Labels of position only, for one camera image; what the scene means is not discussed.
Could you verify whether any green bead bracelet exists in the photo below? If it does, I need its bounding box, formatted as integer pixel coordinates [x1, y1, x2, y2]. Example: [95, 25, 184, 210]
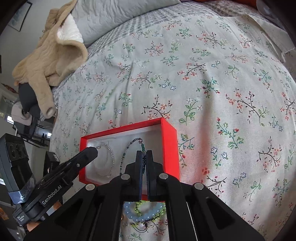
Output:
[129, 200, 167, 232]

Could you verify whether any light blue bead bracelet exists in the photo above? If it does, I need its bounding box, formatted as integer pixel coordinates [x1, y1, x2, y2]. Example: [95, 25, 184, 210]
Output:
[123, 200, 166, 224]

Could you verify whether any clear crystal bead bracelet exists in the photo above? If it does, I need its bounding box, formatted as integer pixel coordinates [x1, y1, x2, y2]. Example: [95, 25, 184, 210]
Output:
[92, 142, 115, 178]

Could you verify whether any dark seed bead bracelet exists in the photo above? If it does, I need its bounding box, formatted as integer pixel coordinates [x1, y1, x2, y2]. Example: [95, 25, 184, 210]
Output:
[119, 138, 147, 176]

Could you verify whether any red Ace box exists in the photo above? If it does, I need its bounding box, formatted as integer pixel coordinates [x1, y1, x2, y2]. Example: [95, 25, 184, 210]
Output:
[79, 118, 180, 200]

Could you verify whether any black chair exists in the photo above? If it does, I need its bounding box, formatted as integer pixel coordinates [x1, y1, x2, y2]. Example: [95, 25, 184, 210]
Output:
[11, 83, 54, 147]

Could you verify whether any beige fleece jacket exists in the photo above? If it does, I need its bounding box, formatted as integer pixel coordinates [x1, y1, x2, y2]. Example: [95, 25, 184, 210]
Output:
[12, 1, 88, 118]

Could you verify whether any floral bed sheet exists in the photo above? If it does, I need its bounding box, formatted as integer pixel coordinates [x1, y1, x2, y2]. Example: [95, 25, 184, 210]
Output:
[50, 12, 295, 240]

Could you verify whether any grey pillow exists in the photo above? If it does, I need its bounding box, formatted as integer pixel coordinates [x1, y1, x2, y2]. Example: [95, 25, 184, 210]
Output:
[71, 0, 180, 47]

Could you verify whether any clear plastic bag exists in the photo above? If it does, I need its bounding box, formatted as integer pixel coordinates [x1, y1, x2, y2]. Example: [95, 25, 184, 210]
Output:
[256, 0, 283, 28]

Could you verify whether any framed wall picture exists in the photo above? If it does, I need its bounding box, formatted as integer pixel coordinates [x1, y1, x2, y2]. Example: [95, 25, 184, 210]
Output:
[8, 1, 32, 32]

